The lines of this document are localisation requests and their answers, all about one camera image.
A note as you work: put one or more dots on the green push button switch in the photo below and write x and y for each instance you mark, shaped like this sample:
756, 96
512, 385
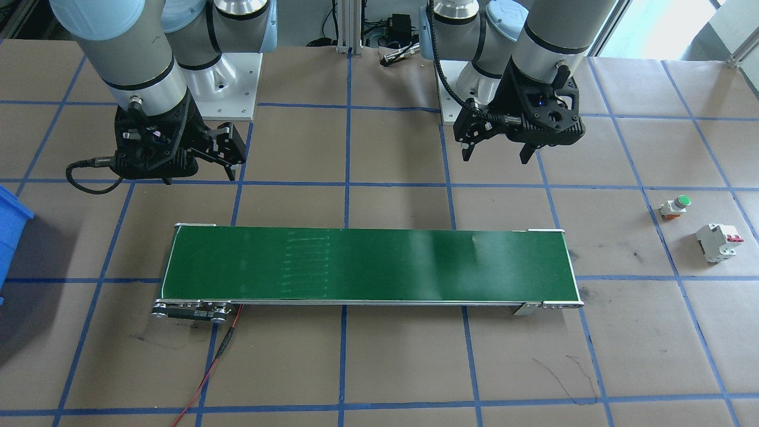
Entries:
676, 207

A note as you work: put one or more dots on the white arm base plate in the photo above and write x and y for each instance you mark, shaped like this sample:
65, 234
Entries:
237, 95
450, 115

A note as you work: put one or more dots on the black power adapter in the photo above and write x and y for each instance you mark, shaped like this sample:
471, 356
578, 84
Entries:
399, 26

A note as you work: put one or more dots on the blue plastic bin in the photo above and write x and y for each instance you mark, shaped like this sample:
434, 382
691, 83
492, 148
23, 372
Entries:
12, 237

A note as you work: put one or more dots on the green belt conveyor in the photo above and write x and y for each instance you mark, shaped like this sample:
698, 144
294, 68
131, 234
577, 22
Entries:
367, 267

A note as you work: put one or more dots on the aluminium frame bars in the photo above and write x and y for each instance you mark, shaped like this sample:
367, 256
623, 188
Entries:
347, 29

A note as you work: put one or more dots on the white circuit breaker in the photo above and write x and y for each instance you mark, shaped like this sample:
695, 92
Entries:
714, 243

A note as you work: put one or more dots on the aluminium profile bar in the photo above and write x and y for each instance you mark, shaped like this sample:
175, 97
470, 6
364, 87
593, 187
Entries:
744, 52

